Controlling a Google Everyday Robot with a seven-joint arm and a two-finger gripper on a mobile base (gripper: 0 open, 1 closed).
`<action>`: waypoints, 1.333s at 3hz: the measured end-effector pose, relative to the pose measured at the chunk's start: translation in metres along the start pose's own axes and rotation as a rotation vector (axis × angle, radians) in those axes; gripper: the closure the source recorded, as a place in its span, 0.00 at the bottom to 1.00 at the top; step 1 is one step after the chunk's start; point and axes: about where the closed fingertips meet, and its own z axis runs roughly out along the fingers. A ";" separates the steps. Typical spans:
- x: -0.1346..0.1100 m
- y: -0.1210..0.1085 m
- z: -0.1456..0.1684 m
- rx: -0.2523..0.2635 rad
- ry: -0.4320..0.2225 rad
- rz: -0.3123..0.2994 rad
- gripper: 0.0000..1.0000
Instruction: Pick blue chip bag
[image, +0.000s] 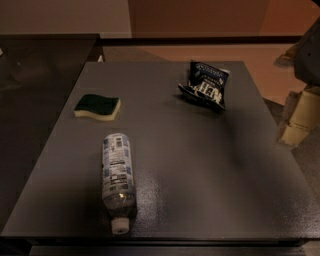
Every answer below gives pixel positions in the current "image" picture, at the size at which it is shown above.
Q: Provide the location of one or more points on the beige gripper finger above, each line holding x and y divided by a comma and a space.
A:
301, 114

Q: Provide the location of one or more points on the blue chip bag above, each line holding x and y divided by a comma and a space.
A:
206, 86

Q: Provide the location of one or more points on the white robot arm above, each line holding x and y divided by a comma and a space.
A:
305, 56

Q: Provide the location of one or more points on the clear plastic water bottle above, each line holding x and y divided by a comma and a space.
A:
118, 186

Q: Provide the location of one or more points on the green and yellow sponge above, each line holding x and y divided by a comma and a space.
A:
97, 107

